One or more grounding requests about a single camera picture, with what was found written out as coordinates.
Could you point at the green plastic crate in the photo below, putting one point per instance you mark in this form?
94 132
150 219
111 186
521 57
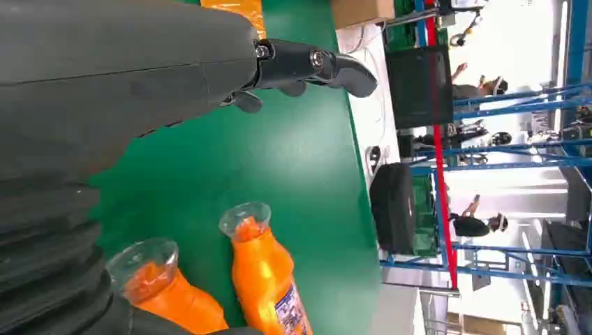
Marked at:
424 217
400 27

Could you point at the brown cardboard box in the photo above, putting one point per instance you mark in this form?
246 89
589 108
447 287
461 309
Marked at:
360 11

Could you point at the blue metal rack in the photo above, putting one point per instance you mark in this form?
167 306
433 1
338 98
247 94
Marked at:
508 164

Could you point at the yellow plastic sheet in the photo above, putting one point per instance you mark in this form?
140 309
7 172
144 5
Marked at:
247 11

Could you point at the green table mat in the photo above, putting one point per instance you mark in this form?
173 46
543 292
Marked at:
277 162

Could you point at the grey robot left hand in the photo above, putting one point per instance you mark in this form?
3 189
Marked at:
115 69

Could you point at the orange drink bottle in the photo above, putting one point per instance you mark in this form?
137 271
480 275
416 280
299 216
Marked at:
261 273
180 300

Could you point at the black flat monitor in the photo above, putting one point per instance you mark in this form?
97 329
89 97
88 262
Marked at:
416 88

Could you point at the red pole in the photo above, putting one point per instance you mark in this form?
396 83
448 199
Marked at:
440 185

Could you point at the person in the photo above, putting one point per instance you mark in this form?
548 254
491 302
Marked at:
467 90
469 226

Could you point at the ribbed grey left arm sleeve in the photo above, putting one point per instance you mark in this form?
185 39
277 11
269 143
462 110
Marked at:
46 259

